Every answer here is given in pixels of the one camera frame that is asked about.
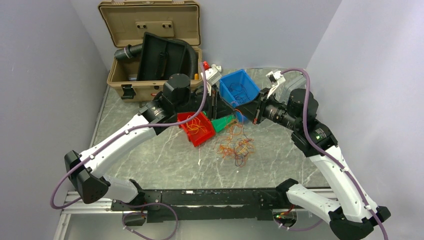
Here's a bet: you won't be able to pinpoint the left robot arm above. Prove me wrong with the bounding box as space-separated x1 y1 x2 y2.
64 73 233 210

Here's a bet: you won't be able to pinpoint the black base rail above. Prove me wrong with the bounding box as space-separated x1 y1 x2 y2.
110 188 292 223

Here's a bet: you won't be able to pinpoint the red plastic bin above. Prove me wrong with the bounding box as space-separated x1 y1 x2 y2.
178 112 216 147

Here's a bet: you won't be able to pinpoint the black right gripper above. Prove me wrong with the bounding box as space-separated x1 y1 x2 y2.
234 87 301 131

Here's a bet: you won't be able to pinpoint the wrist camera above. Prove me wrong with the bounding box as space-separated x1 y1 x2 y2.
265 70 286 99
202 61 222 86

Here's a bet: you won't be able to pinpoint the orange wire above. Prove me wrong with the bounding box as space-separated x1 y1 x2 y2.
214 119 258 168

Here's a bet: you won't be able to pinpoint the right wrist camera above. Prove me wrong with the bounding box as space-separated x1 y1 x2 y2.
265 70 286 99

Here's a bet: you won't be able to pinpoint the black corrugated hose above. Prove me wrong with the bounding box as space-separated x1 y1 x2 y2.
114 39 199 81

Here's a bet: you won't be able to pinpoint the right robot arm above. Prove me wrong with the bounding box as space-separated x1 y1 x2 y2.
235 88 391 240

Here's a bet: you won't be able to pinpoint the black tray in toolbox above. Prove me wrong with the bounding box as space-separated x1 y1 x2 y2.
136 32 187 81

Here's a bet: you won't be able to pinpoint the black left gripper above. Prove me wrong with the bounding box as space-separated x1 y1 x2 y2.
175 83 237 121

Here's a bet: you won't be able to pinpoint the grey plastic case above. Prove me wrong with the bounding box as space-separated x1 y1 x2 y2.
279 74 306 103

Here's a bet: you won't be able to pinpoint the yellow wires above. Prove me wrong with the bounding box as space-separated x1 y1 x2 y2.
184 115 210 136

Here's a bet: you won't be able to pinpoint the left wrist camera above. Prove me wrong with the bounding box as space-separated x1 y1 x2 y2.
202 61 222 86

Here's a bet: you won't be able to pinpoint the purple wires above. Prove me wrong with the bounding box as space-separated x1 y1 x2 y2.
226 81 253 104

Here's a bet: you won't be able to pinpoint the tan open toolbox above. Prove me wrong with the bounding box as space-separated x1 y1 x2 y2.
98 0 202 102

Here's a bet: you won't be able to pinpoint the blue plastic bin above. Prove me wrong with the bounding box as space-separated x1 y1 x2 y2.
219 69 260 105

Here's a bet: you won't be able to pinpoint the green plastic bin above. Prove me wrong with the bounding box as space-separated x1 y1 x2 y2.
202 111 235 133

